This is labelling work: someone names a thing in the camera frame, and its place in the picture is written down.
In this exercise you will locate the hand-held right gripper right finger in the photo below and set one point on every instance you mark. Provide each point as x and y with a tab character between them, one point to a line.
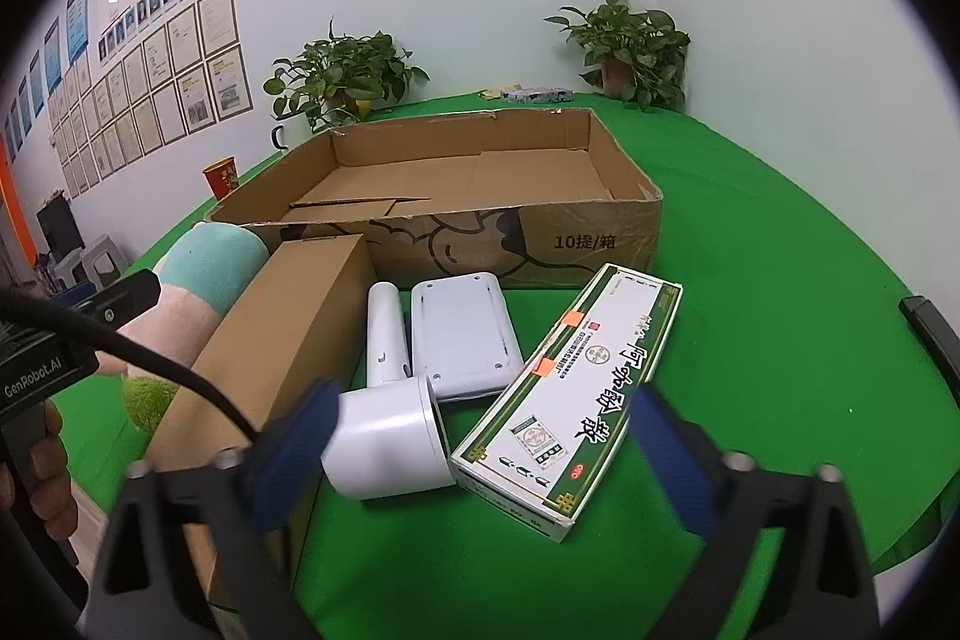
667	460

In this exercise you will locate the group of blue wall posters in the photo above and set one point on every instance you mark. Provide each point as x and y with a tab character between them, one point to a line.
52	55

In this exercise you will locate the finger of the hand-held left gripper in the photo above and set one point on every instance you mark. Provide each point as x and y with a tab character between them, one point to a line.
127	299

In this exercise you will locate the grey stool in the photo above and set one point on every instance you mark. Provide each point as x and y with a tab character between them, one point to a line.
101	257

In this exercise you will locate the small printed packet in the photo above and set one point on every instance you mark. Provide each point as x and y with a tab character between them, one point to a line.
536	95

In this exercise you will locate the black flat bar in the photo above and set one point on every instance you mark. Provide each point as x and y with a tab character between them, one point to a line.
934	340

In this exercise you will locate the group of framed certificates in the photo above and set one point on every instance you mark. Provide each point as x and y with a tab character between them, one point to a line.
150	85

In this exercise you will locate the green tablecloth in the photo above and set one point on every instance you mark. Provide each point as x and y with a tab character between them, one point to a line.
750	310

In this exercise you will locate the potted plant in red pot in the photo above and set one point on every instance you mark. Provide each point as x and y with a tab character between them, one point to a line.
630	48

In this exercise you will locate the long brown cardboard box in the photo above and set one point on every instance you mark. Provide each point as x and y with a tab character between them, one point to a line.
285	310

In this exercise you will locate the leafy potted plant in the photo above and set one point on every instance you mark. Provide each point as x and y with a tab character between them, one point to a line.
337	74

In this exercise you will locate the white hair dryer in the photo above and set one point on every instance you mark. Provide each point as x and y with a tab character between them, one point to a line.
390	437

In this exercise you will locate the white flat plastic device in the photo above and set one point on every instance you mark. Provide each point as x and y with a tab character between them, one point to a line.
461	332

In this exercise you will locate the large cardboard box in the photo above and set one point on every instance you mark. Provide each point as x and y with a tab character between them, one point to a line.
450	235

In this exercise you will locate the person's left hand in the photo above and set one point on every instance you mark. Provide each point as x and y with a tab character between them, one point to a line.
49	497

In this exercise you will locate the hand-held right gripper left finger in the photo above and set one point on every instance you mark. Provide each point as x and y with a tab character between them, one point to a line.
296	452

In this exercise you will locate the red paper cup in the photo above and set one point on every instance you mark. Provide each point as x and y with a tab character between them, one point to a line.
221	179

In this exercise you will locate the green and white medicine box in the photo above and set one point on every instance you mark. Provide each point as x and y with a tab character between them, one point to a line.
577	385

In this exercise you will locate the black monitor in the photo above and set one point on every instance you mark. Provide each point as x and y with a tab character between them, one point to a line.
58	227

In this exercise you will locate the pastel plush toy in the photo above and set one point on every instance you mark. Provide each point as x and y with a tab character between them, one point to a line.
210	265

